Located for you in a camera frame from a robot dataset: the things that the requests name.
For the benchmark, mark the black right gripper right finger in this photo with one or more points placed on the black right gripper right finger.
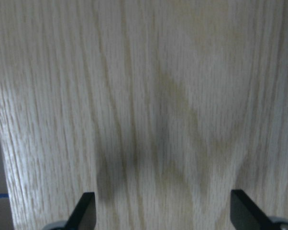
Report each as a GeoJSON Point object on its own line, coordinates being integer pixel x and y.
{"type": "Point", "coordinates": [246, 215]}

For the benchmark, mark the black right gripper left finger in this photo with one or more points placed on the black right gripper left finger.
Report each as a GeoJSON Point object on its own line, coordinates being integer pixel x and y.
{"type": "Point", "coordinates": [84, 215]}

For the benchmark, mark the light wooden drawer cabinet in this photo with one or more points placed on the light wooden drawer cabinet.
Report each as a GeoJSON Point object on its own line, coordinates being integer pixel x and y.
{"type": "Point", "coordinates": [160, 107]}

